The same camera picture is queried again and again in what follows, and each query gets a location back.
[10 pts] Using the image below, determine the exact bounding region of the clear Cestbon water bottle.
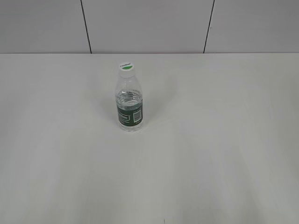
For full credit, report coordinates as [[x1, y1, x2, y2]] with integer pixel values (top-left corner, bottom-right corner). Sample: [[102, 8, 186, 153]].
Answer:
[[115, 70, 143, 132]]

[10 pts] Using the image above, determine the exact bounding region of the white green bottle cap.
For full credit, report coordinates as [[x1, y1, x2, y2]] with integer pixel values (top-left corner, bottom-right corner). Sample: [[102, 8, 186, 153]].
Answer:
[[119, 62, 135, 78]]

